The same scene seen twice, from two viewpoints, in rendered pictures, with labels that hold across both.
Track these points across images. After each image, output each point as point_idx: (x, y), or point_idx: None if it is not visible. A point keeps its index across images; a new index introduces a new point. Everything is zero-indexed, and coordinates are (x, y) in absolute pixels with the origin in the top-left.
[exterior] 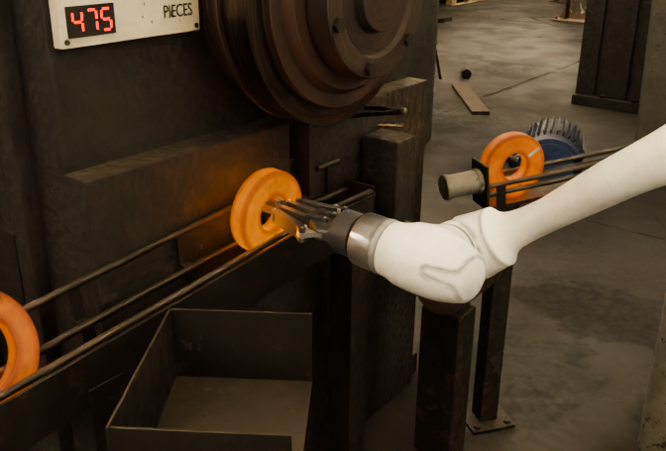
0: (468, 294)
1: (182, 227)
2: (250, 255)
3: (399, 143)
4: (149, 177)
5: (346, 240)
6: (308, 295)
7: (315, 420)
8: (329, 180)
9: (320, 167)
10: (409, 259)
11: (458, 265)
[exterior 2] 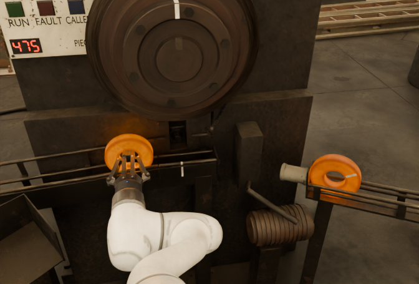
0: (122, 269)
1: (85, 148)
2: (106, 175)
3: (243, 138)
4: (62, 123)
5: None
6: (187, 195)
7: None
8: (202, 143)
9: (192, 135)
10: (108, 231)
11: (114, 251)
